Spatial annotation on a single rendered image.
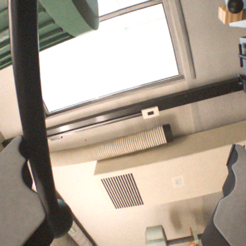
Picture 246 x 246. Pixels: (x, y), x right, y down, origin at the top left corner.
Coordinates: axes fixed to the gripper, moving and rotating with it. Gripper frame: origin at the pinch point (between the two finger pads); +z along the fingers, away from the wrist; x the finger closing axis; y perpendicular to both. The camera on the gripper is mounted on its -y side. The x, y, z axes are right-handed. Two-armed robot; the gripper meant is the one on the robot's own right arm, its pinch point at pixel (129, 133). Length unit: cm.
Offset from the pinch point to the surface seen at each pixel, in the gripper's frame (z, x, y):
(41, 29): 7.2, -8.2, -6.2
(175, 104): 129, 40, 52
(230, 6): 11.6, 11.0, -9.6
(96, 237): 136, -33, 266
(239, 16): 35.6, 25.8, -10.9
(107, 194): 107, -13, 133
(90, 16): 9.6, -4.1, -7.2
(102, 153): 119, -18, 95
